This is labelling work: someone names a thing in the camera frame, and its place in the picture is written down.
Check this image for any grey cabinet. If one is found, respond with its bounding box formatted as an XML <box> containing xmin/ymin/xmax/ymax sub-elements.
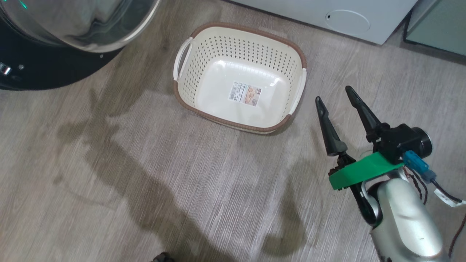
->
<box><xmin>402</xmin><ymin>0</ymin><xmax>466</xmax><ymax>57</ymax></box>

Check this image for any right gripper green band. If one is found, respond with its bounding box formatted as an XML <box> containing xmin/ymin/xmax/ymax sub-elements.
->
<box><xmin>315</xmin><ymin>86</ymin><xmax>405</xmax><ymax>191</ymax></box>

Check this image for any blue right cable connector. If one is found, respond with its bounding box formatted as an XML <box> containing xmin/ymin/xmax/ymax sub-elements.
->
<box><xmin>403</xmin><ymin>150</ymin><xmax>437</xmax><ymax>183</ymax></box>

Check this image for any printed basket sticker label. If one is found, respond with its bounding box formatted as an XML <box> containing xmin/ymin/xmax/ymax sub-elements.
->
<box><xmin>228</xmin><ymin>82</ymin><xmax>263</xmax><ymax>107</ymax></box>

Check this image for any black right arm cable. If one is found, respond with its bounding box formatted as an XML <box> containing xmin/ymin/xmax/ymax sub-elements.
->
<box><xmin>430</xmin><ymin>178</ymin><xmax>466</xmax><ymax>204</ymax></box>

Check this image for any glass washing machine door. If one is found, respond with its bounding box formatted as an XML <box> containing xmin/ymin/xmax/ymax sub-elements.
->
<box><xmin>0</xmin><ymin>0</ymin><xmax>161</xmax><ymax>91</ymax></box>

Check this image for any white washing machine body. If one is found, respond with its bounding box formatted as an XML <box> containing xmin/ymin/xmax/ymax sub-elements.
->
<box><xmin>231</xmin><ymin>0</ymin><xmax>420</xmax><ymax>45</ymax></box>

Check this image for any cream perforated laundry basket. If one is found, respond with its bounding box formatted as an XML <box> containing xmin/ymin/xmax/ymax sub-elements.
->
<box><xmin>173</xmin><ymin>22</ymin><xmax>308</xmax><ymax>135</ymax></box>

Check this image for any white right cable tag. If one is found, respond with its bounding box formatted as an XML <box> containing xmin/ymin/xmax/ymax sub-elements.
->
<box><xmin>434</xmin><ymin>187</ymin><xmax>466</xmax><ymax>208</ymax></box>

